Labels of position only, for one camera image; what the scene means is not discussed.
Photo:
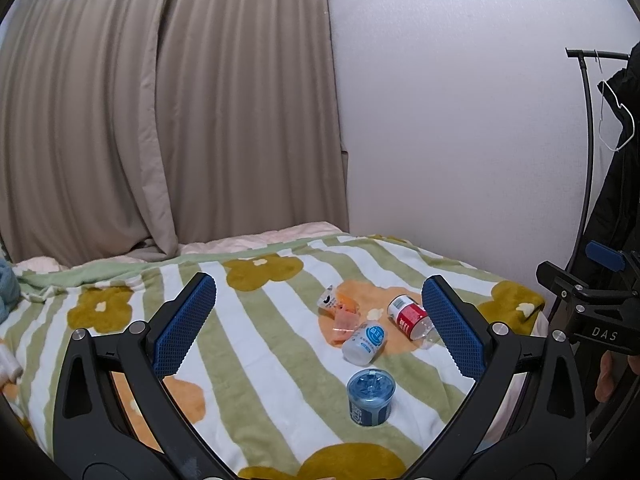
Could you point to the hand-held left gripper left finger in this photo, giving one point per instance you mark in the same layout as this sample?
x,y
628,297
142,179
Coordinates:
x,y
184,325

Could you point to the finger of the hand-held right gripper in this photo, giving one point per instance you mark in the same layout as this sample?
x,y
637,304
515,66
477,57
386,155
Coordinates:
x,y
605,255
557,277

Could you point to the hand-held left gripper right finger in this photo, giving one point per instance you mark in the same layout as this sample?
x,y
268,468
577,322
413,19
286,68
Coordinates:
x,y
453,330

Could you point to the blue plastic cup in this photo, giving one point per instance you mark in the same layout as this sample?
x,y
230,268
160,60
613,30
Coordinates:
x,y
371,399

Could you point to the clear pink plastic cup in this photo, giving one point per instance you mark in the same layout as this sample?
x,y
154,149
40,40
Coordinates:
x,y
345,329

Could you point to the person's right hand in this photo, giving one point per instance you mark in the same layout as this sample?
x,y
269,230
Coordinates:
x,y
609,377

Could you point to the clear bottle with red label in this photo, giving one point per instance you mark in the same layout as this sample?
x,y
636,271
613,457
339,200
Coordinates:
x,y
411,317

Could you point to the black coat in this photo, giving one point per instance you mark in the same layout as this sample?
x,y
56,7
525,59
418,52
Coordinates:
x,y
617,200

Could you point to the white bottle with blue label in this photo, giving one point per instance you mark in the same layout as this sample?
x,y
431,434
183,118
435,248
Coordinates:
x,y
365,342

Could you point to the black clothes rack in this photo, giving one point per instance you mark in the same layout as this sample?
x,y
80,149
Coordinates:
x,y
589,160

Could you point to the orange wrapper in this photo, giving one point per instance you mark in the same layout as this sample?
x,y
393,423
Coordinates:
x,y
348,305

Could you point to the pale pink bed sheet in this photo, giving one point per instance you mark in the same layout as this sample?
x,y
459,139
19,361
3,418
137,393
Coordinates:
x,y
250,240

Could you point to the green striped floral blanket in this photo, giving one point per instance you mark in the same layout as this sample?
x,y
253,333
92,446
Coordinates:
x,y
280,385

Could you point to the light blue cloth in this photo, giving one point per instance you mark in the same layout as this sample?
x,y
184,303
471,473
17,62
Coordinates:
x,y
7,287

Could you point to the beige curtain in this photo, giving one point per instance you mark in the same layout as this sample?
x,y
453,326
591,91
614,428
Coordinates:
x,y
165,110

